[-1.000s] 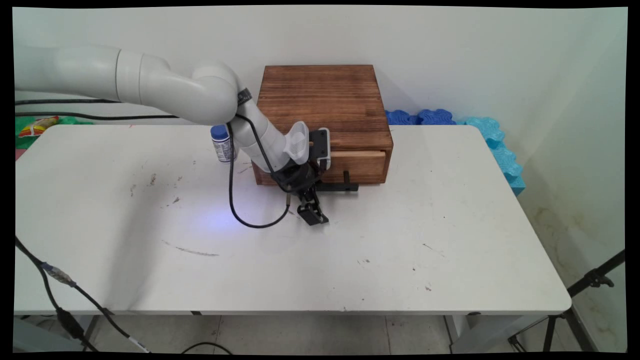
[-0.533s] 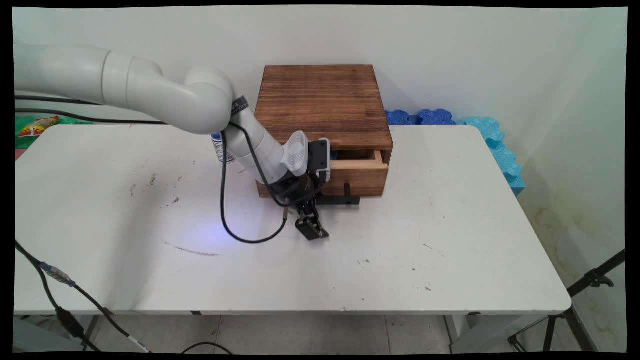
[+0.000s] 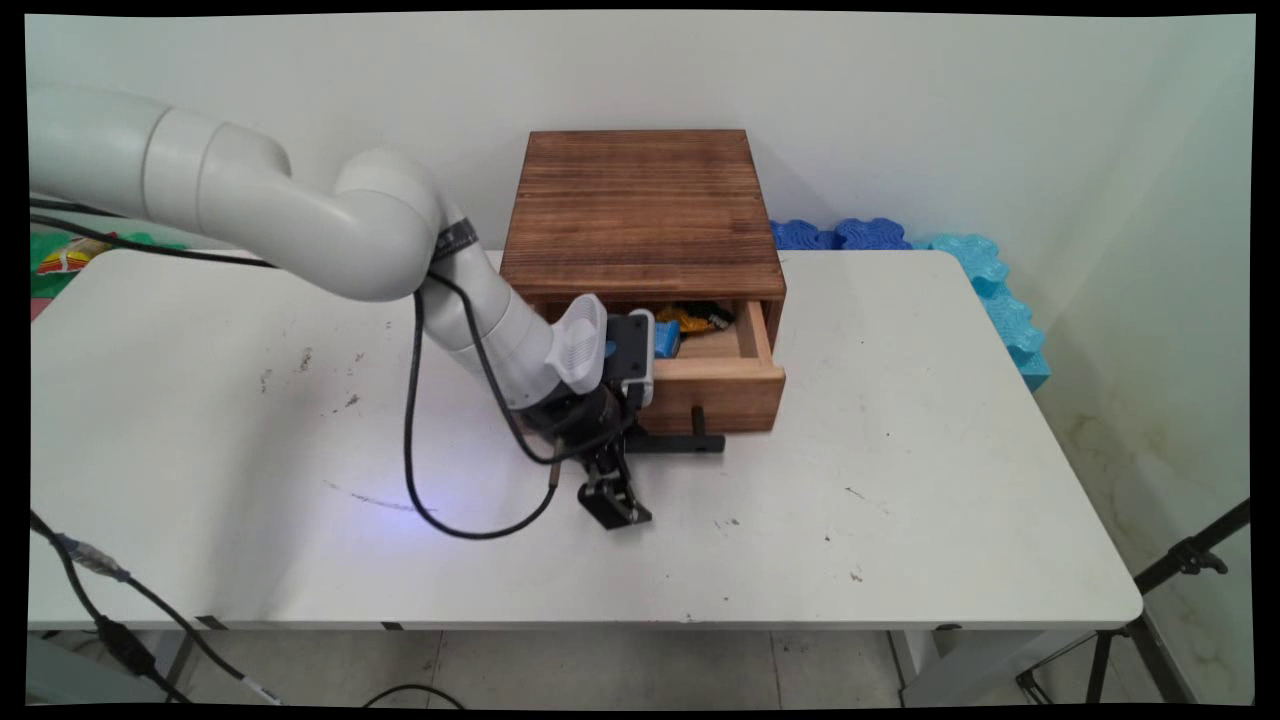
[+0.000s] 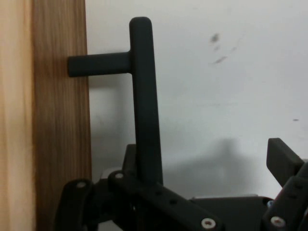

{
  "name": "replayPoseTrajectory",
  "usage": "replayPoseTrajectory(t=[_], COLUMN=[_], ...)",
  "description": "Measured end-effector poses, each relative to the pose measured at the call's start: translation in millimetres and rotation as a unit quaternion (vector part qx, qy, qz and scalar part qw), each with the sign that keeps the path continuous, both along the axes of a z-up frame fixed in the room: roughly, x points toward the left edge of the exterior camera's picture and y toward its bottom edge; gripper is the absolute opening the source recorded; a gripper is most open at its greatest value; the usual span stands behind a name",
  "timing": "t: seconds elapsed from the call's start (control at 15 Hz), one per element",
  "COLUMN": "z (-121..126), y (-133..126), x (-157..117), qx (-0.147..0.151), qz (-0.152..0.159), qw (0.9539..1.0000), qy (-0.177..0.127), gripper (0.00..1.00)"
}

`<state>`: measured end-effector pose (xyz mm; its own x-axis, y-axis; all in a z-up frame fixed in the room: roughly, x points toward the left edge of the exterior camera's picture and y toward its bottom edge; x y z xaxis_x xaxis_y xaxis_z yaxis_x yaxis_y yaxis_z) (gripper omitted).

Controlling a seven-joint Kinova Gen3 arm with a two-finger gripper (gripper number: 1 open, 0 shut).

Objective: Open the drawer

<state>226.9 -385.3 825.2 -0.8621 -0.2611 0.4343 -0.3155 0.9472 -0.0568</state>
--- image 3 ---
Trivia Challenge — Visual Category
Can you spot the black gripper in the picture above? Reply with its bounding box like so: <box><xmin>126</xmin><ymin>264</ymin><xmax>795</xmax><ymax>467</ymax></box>
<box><xmin>520</xmin><ymin>383</ymin><xmax>654</xmax><ymax>532</ymax></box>

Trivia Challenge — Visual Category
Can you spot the wooden drawer with black handle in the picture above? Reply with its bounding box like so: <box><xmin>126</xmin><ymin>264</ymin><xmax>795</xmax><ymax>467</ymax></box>
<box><xmin>530</xmin><ymin>298</ymin><xmax>788</xmax><ymax>455</ymax></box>

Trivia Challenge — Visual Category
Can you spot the yellow snack packet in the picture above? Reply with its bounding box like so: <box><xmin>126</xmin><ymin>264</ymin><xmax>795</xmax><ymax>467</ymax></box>
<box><xmin>656</xmin><ymin>302</ymin><xmax>738</xmax><ymax>337</ymax></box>

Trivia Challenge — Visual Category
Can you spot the brown wooden drawer cabinet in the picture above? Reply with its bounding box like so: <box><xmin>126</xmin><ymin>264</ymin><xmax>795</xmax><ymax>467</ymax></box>
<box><xmin>499</xmin><ymin>128</ymin><xmax>788</xmax><ymax>331</ymax></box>

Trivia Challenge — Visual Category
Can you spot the dark blue foam mat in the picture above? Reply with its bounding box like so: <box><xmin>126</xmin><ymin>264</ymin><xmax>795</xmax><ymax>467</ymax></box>
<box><xmin>770</xmin><ymin>217</ymin><xmax>913</xmax><ymax>252</ymax></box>

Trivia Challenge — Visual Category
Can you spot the white table leg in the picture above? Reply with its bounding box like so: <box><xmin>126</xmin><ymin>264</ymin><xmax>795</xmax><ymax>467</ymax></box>
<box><xmin>888</xmin><ymin>627</ymin><xmax>963</xmax><ymax>705</ymax></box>

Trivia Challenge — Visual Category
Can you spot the light blue foam mat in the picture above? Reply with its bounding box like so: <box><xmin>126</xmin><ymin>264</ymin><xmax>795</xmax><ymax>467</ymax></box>
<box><xmin>908</xmin><ymin>232</ymin><xmax>1052</xmax><ymax>394</ymax></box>

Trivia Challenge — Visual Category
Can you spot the grey table leg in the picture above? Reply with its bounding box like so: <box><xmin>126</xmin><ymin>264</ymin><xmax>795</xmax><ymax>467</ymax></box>
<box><xmin>160</xmin><ymin>628</ymin><xmax>202</xmax><ymax>703</ymax></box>

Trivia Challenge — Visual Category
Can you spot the black tripod stand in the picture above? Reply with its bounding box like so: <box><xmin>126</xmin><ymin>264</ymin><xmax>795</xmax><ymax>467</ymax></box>
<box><xmin>1015</xmin><ymin>498</ymin><xmax>1252</xmax><ymax>707</ymax></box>

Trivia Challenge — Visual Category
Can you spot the red yellow snack bag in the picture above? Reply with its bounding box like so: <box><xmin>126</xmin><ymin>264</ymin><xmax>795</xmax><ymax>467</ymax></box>
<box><xmin>38</xmin><ymin>233</ymin><xmax>120</xmax><ymax>277</ymax></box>

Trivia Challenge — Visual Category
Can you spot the green foam mat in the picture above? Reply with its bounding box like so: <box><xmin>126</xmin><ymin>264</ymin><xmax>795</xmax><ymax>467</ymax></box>
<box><xmin>30</xmin><ymin>228</ymin><xmax>187</xmax><ymax>301</ymax></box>

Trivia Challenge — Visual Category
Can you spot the white grey wrist camera box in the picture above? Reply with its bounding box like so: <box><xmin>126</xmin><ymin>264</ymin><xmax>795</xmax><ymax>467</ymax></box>
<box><xmin>604</xmin><ymin>309</ymin><xmax>657</xmax><ymax>410</ymax></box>

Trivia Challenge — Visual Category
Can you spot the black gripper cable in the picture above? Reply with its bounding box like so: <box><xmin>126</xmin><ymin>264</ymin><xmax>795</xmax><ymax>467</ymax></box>
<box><xmin>28</xmin><ymin>197</ymin><xmax>641</xmax><ymax>542</ymax></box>

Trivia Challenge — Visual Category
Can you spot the black floor cable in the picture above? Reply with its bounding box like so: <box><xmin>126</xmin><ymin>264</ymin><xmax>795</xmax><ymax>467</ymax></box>
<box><xmin>360</xmin><ymin>684</ymin><xmax>467</xmax><ymax>710</ymax></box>

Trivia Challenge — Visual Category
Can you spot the black strap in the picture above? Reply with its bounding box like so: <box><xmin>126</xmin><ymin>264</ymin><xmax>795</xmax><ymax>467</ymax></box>
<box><xmin>432</xmin><ymin>212</ymin><xmax>480</xmax><ymax>264</ymax></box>

